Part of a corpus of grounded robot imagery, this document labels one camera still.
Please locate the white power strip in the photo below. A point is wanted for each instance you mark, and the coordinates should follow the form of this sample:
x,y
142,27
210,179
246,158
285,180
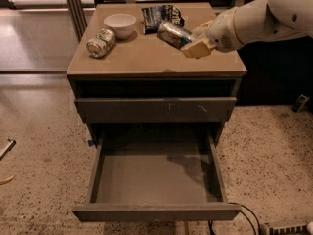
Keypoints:
x,y
284,229

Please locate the blue chip bag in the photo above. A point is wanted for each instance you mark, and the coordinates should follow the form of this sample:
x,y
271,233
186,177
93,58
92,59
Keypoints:
x,y
155,15

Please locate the blue tape piece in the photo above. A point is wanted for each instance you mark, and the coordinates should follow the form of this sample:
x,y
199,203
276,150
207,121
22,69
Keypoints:
x,y
90,142

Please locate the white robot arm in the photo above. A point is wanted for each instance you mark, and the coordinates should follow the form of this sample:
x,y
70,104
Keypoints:
x,y
256,21

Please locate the yellow object at left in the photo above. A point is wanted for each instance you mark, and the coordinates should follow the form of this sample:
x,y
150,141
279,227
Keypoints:
x,y
7,180

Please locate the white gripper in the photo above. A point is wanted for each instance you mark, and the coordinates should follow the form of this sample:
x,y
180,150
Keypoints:
x,y
221,33

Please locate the silver redbull can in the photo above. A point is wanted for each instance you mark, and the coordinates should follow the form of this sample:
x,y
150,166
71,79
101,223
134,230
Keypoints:
x,y
174,35

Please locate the metal bar at left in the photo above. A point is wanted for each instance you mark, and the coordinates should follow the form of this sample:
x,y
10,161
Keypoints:
x,y
11,143

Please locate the dark object on floor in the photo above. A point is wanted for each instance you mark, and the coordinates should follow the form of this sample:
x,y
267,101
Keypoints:
x,y
300,102

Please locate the grey drawer cabinet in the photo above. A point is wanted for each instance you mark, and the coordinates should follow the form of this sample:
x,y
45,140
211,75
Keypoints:
x,y
143,66

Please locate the green soda can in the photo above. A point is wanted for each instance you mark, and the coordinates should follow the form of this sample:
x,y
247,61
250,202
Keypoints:
x,y
100,45

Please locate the metal window frame post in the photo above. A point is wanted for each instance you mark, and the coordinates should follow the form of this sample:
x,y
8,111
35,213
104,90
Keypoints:
x,y
78,17

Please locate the white ceramic bowl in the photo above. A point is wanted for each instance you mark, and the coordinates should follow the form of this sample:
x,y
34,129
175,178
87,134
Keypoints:
x,y
121,24

